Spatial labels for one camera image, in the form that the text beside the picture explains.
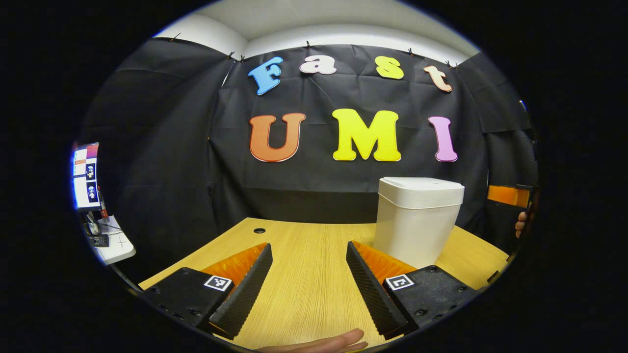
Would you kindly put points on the small black device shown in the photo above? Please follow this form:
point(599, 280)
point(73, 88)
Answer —
point(99, 240)

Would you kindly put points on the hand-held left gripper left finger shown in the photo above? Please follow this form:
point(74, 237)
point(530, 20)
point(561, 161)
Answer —
point(248, 289)

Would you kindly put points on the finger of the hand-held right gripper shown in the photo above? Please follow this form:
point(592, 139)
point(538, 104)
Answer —
point(508, 196)

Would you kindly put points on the white side table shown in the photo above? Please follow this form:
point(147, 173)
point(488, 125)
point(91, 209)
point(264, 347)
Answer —
point(120, 247)

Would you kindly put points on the computer monitor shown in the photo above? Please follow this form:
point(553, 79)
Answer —
point(87, 176)

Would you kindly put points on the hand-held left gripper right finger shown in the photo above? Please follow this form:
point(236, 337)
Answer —
point(373, 289)

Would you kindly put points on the white desktop garbage bin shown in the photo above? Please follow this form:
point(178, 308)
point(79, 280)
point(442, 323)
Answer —
point(417, 225)

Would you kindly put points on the wooden desktop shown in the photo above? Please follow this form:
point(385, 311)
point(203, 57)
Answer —
point(314, 264)

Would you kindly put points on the black backdrop cloth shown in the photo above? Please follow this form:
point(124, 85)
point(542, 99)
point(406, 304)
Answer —
point(319, 181)

